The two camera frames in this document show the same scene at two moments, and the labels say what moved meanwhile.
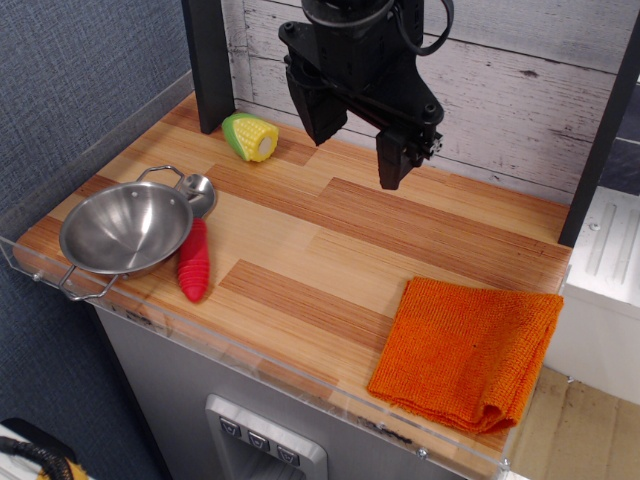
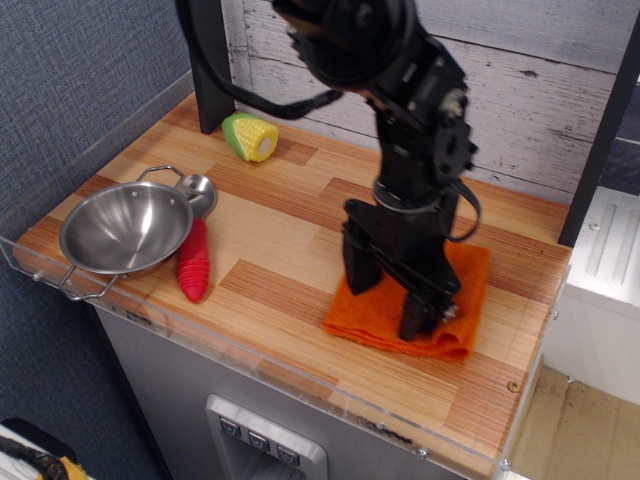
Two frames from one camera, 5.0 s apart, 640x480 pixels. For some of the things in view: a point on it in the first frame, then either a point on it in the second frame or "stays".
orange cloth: x=461 y=355 to x=372 y=316
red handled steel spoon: x=194 y=261 stays
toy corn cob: x=252 y=138 stays
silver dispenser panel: x=246 y=445 stays
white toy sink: x=598 y=342 stays
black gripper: x=374 y=66 to x=410 y=249
